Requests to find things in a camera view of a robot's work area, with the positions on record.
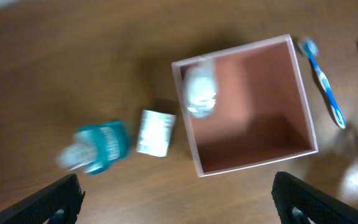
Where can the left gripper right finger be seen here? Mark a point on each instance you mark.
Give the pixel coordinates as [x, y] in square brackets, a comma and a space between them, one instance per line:
[298, 202]

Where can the green white small carton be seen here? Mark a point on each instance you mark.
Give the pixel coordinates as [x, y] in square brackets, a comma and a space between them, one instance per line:
[155, 133]

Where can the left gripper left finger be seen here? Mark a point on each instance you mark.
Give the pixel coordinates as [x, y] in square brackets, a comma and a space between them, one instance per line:
[59, 202]

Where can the clear spray bottle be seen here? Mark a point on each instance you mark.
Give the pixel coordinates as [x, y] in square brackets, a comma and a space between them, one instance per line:
[201, 88]

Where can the white cardboard box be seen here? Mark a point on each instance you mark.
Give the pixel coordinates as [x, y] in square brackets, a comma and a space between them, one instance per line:
[261, 114]

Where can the blue white toothbrush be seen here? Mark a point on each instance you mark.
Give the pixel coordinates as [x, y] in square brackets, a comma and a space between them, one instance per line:
[310, 50]

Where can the teal mouthwash bottle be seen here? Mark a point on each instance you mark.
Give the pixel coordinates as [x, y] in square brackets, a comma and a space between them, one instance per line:
[95, 148]

